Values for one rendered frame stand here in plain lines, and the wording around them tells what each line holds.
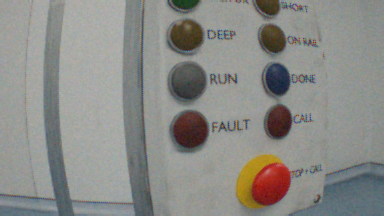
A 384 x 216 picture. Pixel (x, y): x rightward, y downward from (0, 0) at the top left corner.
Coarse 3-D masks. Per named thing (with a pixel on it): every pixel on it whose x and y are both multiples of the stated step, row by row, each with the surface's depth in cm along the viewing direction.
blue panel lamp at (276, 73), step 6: (270, 66) 49; (276, 66) 49; (282, 66) 49; (270, 72) 49; (276, 72) 49; (282, 72) 49; (270, 78) 48; (276, 78) 49; (282, 78) 49; (288, 78) 49; (270, 84) 49; (276, 84) 49; (282, 84) 49; (288, 84) 49; (270, 90) 49; (276, 90) 49; (282, 90) 49
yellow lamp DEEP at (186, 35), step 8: (176, 24) 46; (184, 24) 46; (192, 24) 46; (176, 32) 45; (184, 32) 46; (192, 32) 46; (200, 32) 46; (176, 40) 45; (184, 40) 46; (192, 40) 46; (200, 40) 46; (184, 48) 46; (192, 48) 46
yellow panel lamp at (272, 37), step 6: (270, 24) 49; (264, 30) 48; (270, 30) 48; (276, 30) 49; (264, 36) 48; (270, 36) 48; (276, 36) 49; (282, 36) 49; (264, 42) 48; (270, 42) 48; (276, 42) 49; (282, 42) 49; (270, 48) 49; (276, 48) 49; (282, 48) 49
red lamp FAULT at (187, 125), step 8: (192, 112) 46; (176, 120) 46; (184, 120) 46; (192, 120) 46; (200, 120) 46; (176, 128) 46; (184, 128) 46; (192, 128) 46; (200, 128) 46; (176, 136) 46; (184, 136) 46; (192, 136) 46; (200, 136) 46; (184, 144) 46; (192, 144) 46; (200, 144) 47
